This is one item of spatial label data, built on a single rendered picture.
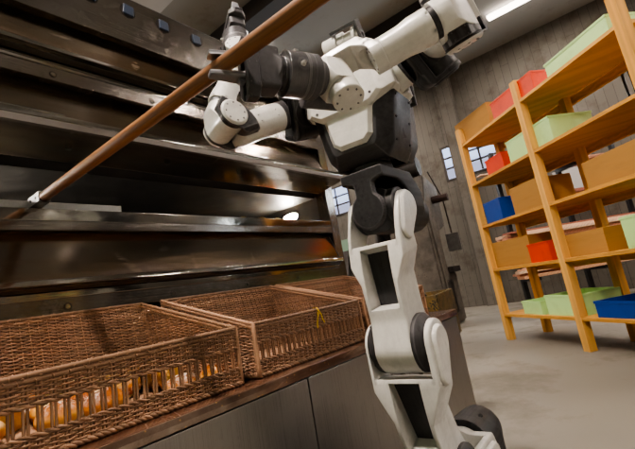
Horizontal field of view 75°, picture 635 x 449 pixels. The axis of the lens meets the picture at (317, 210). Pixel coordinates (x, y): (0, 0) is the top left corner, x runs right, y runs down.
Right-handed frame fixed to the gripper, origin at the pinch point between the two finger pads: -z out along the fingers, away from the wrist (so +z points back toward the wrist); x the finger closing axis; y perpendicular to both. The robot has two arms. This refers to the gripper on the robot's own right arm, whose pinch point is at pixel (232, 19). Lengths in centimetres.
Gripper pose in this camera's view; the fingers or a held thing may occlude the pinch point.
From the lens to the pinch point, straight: 156.9
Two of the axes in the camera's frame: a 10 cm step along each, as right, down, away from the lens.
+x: 3.6, -6.0, -7.2
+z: 2.1, 8.0, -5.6
